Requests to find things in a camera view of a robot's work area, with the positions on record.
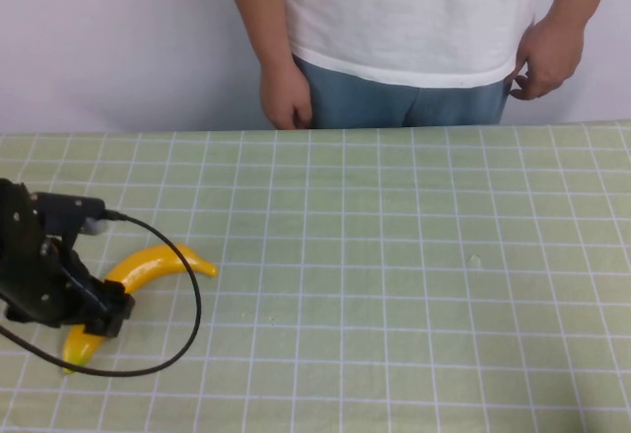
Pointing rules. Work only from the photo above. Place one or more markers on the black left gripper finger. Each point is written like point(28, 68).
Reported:
point(101, 328)
point(117, 300)

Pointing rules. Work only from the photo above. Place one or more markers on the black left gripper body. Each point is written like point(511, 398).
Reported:
point(29, 275)

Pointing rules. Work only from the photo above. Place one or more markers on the yellow plastic banana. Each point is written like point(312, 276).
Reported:
point(148, 265)

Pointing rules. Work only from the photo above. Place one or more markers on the person's right forearm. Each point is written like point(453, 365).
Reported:
point(256, 14)

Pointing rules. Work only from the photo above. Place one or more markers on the person's right hand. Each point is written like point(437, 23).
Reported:
point(286, 100)

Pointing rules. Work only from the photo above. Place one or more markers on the person's left hand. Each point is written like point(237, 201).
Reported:
point(549, 58)

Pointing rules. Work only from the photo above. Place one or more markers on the green grid tablecloth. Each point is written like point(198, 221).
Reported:
point(374, 275)

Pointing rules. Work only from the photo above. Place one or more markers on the blue jeans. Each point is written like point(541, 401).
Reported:
point(365, 105)

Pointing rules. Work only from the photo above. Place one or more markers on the white t-shirt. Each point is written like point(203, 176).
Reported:
point(409, 19)

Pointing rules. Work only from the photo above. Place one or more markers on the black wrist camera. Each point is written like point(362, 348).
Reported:
point(64, 208)

